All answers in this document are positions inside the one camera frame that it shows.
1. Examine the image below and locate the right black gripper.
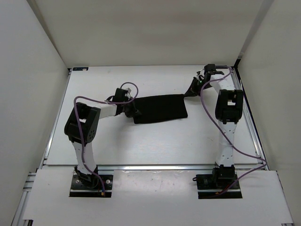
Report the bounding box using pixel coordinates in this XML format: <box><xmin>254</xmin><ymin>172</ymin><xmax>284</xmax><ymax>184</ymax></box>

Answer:
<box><xmin>183</xmin><ymin>77</ymin><xmax>212</xmax><ymax>97</ymax></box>

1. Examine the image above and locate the black skirt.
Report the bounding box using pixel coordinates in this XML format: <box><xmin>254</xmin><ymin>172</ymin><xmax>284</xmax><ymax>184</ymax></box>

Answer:
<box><xmin>134</xmin><ymin>94</ymin><xmax>188</xmax><ymax>124</ymax></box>

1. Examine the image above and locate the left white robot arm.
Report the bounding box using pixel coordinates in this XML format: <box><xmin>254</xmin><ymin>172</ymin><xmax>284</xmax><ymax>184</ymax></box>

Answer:
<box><xmin>64</xmin><ymin>102</ymin><xmax>142</xmax><ymax>191</ymax></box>

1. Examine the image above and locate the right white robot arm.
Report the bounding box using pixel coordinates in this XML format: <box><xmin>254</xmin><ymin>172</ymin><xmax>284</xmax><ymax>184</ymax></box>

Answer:
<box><xmin>184</xmin><ymin>71</ymin><xmax>243</xmax><ymax>188</ymax></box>

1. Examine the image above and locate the left blue corner label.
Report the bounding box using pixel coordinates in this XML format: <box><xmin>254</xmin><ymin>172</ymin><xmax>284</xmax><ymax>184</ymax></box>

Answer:
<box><xmin>72</xmin><ymin>67</ymin><xmax>89</xmax><ymax>71</ymax></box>

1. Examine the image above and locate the white front board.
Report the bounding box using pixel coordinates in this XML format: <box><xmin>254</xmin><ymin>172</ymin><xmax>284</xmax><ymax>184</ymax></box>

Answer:
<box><xmin>24</xmin><ymin>169</ymin><xmax>293</xmax><ymax>226</ymax></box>

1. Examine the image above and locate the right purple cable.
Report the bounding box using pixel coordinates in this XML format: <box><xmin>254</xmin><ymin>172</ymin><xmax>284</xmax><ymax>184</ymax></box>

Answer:
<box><xmin>199</xmin><ymin>65</ymin><xmax>269</xmax><ymax>195</ymax></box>

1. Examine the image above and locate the purple cable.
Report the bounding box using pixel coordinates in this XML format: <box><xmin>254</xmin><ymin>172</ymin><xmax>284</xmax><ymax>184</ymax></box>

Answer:
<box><xmin>199</xmin><ymin>65</ymin><xmax>269</xmax><ymax>195</ymax></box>
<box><xmin>73</xmin><ymin>81</ymin><xmax>139</xmax><ymax>196</ymax></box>

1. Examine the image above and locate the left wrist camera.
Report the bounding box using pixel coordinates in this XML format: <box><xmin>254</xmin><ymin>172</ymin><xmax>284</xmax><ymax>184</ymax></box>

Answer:
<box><xmin>112</xmin><ymin>88</ymin><xmax>131</xmax><ymax>103</ymax></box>

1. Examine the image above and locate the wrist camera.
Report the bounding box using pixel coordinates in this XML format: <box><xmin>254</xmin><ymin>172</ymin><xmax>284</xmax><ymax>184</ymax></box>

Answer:
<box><xmin>204</xmin><ymin>64</ymin><xmax>227</xmax><ymax>75</ymax></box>
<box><xmin>112</xmin><ymin>88</ymin><xmax>131</xmax><ymax>103</ymax></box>

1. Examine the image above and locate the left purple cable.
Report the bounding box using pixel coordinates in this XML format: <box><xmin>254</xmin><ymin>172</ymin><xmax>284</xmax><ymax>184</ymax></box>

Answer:
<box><xmin>73</xmin><ymin>81</ymin><xmax>139</xmax><ymax>196</ymax></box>

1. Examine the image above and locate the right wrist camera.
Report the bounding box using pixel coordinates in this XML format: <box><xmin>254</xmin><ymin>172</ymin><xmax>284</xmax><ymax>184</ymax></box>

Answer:
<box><xmin>204</xmin><ymin>64</ymin><xmax>227</xmax><ymax>75</ymax></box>

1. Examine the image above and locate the aluminium table frame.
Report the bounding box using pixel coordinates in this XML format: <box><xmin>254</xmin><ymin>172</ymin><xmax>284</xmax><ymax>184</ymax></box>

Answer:
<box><xmin>13</xmin><ymin>65</ymin><xmax>263</xmax><ymax>226</ymax></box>

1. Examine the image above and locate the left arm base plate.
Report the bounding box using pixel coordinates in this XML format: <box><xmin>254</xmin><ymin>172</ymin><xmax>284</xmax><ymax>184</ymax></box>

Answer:
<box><xmin>69</xmin><ymin>173</ymin><xmax>113</xmax><ymax>198</ymax></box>

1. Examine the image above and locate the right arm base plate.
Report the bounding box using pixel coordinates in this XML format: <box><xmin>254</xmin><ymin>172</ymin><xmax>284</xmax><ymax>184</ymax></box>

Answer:
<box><xmin>192</xmin><ymin>166</ymin><xmax>242</xmax><ymax>199</ymax></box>

